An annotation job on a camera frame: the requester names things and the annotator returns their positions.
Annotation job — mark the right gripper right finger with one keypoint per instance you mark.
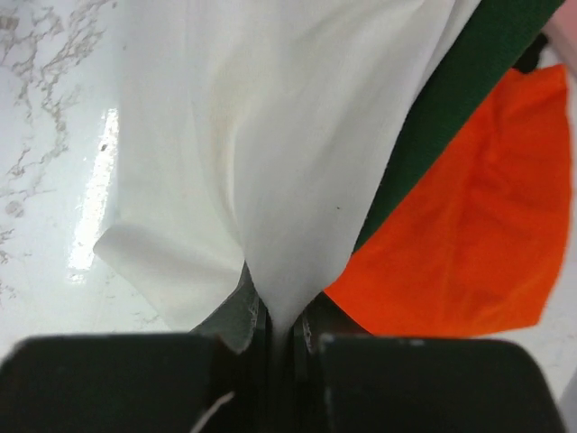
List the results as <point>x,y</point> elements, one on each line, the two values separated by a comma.
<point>347,380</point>

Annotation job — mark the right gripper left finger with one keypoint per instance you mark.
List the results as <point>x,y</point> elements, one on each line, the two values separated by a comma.
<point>209,379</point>

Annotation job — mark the orange t shirt pile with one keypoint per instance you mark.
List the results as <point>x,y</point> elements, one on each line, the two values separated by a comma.
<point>476,246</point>

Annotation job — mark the dark green t shirt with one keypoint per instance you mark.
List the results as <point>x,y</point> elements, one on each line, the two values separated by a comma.
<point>491,41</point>

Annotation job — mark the pink two-tier shelf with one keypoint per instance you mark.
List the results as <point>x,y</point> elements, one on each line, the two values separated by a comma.
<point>561,32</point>

